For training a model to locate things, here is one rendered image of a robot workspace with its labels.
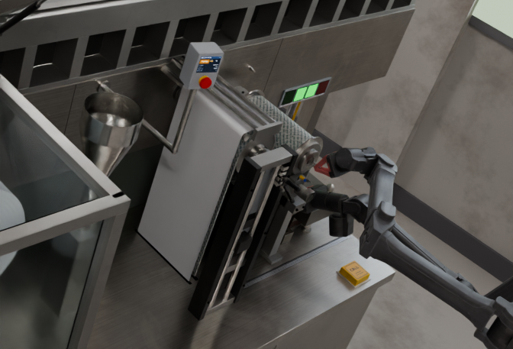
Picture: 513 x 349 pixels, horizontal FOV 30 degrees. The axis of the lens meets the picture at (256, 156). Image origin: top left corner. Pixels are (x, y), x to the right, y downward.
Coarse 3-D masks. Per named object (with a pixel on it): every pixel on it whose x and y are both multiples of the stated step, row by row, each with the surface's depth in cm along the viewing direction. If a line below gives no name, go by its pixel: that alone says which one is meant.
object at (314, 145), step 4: (252, 96) 290; (308, 144) 278; (312, 144) 278; (316, 144) 280; (304, 148) 277; (308, 148) 278; (312, 148) 280; (316, 148) 281; (320, 148) 283; (300, 152) 277; (304, 152) 277; (320, 152) 285; (300, 156) 277; (296, 160) 277; (296, 164) 278; (296, 168) 280; (292, 172) 281; (296, 172) 281; (300, 172) 283; (304, 172) 285
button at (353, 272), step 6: (348, 264) 301; (354, 264) 302; (342, 270) 299; (348, 270) 299; (354, 270) 300; (360, 270) 301; (348, 276) 298; (354, 276) 297; (360, 276) 298; (366, 276) 300; (354, 282) 297; (360, 282) 299
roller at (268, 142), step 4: (272, 136) 261; (260, 140) 258; (264, 140) 259; (268, 140) 261; (272, 140) 262; (248, 144) 254; (252, 144) 256; (256, 144) 258; (264, 144) 261; (268, 144) 262; (272, 144) 264; (244, 148) 254; (248, 148) 256; (252, 148) 257; (268, 148) 264; (244, 152) 255; (248, 152) 257; (240, 156) 255; (244, 156) 257; (240, 160) 257; (240, 164) 258; (236, 168) 258
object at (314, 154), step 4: (308, 152) 279; (312, 152) 279; (316, 152) 280; (304, 156) 278; (308, 156) 278; (312, 156) 280; (316, 156) 282; (300, 160) 278; (304, 160) 278; (308, 160) 280; (312, 160) 282; (316, 160) 283; (300, 164) 279; (304, 164) 279; (308, 164) 281; (300, 168) 280; (304, 168) 281; (308, 168) 283
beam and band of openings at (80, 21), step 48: (144, 0) 242; (192, 0) 255; (240, 0) 270; (288, 0) 288; (336, 0) 311; (384, 0) 334; (0, 48) 216; (48, 48) 238; (96, 48) 251; (144, 48) 263
